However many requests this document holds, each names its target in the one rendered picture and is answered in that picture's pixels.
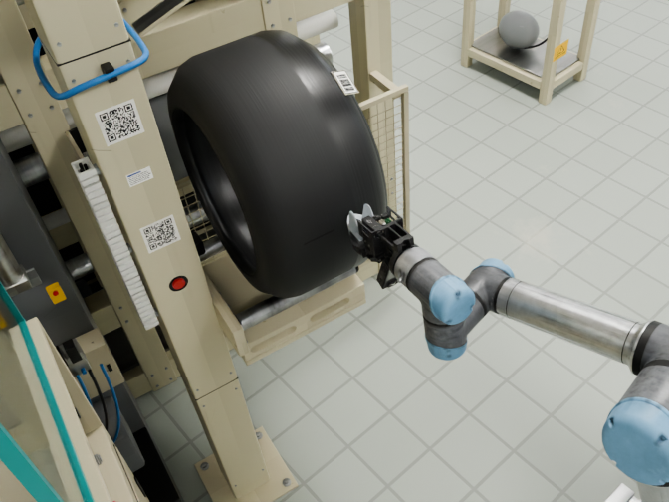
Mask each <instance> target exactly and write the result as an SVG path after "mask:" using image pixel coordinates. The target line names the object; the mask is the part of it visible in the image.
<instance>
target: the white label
mask: <svg viewBox="0 0 669 502"><path fill-rule="evenodd" d="M331 73H332V75H333V76H334V78H335V80H336V82H337V83H338V85H339V86H340V88H341V90H342V91H343V93H344V94H345V95H351V94H357V93H359V91H358V90H357V88H356V86H355V85H354V83H353V82H352V80H351V79H350V77H349V75H348V74H347V72H346V71H345V70H340V71H333V72H331Z"/></svg>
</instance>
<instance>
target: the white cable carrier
mask: <svg viewBox="0 0 669 502"><path fill-rule="evenodd" d="M71 166H72V168H73V170H74V172H75V175H76V177H77V178H78V181H79V183H80V185H81V188H82V190H83V193H84V195H85V197H86V200H87V201H88V203H89V206H90V208H91V211H92V212H93V215H94V217H95V220H96V222H97V224H98V225H99V227H100V229H101V232H102V234H103V236H104V238H105V241H106V243H107V245H108V247H109V249H110V251H111V255H112V258H113V260H114V262H115V264H116V267H117V269H118V270H119V273H120V275H121V278H122V280H123V282H124V285H125V287H126V288H127V291H128V293H129V296H130V298H131V300H132V302H133V305H134V306H135V309H136V311H137V313H138V316H139V318H140V320H141V322H142V323H143V325H144V327H145V329H146V330H149V329H151V328H153V327H155V326H157V325H159V322H158V320H157V316H159V314H158V312H157V310H156V308H155V307H154V308H153V307H152V305H151V303H150V301H149V298H148V296H147V294H146V291H145V289H144V286H143V284H142V281H141V279H140V276H139V275H138V272H137V270H136V267H135V265H134V262H133V260H132V258H131V255H130V253H131V252H132V249H131V247H130V245H129V243H125V241H124V239H123V236H122V234H121V232H120V229H119V226H118V224H117V222H116V219H115V217H114V215H113V212H112V208H111V206H110V205H109V201H108V199H107V196H106V194H105V192H104V189H103V188H102V184H101V182H100V181H99V177H98V175H99V174H101V173H100V170H99V168H98V167H97V165H96V164H92V163H91V162H90V160H89V158H88V157H85V158H82V159H79V160H77V161H74V162H72V163H71Z"/></svg>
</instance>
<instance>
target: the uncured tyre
mask: <svg viewBox="0 0 669 502"><path fill-rule="evenodd" d="M333 71H337V69H336V67H335V66H334V65H333V63H332V62H331V61H330V60H329V59H328V58H327V57H326V56H325V55H324V54H323V53H322V52H321V51H320V50H319V49H317V48H316V47H315V46H313V45H312V44H310V43H308V42H306V41H304V40H302V39H301V38H299V37H297V36H295V35H293V34H291V33H289V32H286V31H283V30H266V31H260V32H257V33H254V34H252V35H249V36H246V37H243V38H241V39H238V40H235V41H233V42H230V43H227V44H224V45H222V46H219V47H216V48H214V49H211V50H208V51H206V52H203V53H200V54H197V55H195V56H192V57H191V58H189V59H188V60H187V61H185V62H184V63H183V64H181V65H180V66H179V67H178V69H177V71H176V73H175V75H174V78H173V80H172V82H171V84H170V87H169V89H168V93H167V104H168V111H169V117H170V121H171V125H172V129H173V133H174V136H175V139H176V143H177V146H178V149H179V152H180V155H181V157H182V160H183V163H184V165H185V168H186V171H187V173H188V176H189V178H190V181H191V183H192V186H193V188H194V190H195V193H196V195H197V197H198V199H199V201H200V203H201V206H202V208H203V210H204V212H205V214H206V216H207V218H208V219H209V221H210V223H211V225H212V227H213V229H214V231H215V232H216V234H217V236H218V238H219V240H220V241H221V243H222V245H223V246H224V248H225V250H226V251H227V253H228V254H229V256H230V258H231V259H232V261H233V262H234V264H235V265H236V266H237V268H238V269H239V271H240V272H241V273H242V274H243V276H244V277H245V278H246V279H247V280H248V282H249V283H250V284H251V285H252V286H253V287H255V288H256V289H257V290H259V291H260V292H263V293H266V294H269V295H273V296H276V297H279V298H283V299H287V298H292V297H297V296H301V295H303V294H305V293H307V292H309V291H311V290H313V289H315V288H316V287H318V286H320V285H322V284H324V283H326V282H327V281H329V280H331V279H333V278H335V277H337V276H339V275H341V274H343V273H345V272H347V271H349V270H351V269H353V268H355V267H357V266H359V265H361V264H362V263H364V262H365V261H366V260H367V259H368V258H367V257H364V258H363V257H362V256H361V255H360V254H358V253H357V252H356V251H355V250H354V249H353V247H352V243H351V239H350V235H349V231H348V227H347V217H348V216H349V212H350V211H352V212H353V214H360V215H362V213H363V205H364V204H368V205H369V206H370V208H371V210H372V213H373V215H374V216H375V215H379V216H380V215H381V214H384V213H385V212H387V210H386V206H388V200H387V188H386V182H385V176H384V171H383V167H382V163H381V159H380V156H379V152H378V149H377V146H376V143H375V140H374V138H373V135H372V132H371V130H370V127H369V125H368V123H367V120H366V118H365V116H364V114H363V112H362V109H361V107H360V105H359V104H358V102H357V100H356V98H355V96H354V94H351V95H345V94H344V93H343V91H342V90H341V88H340V86H339V85H338V83H337V82H336V80H335V78H334V76H333V75H332V73H331V72H333ZM332 230H334V231H333V232H331V233H329V234H327V235H325V236H323V237H321V238H319V239H316V240H314V241H312V242H310V243H308V244H306V245H304V244H305V243H307V242H309V241H311V240H313V239H315V238H317V237H319V236H321V235H323V234H325V233H327V232H329V231H332Z"/></svg>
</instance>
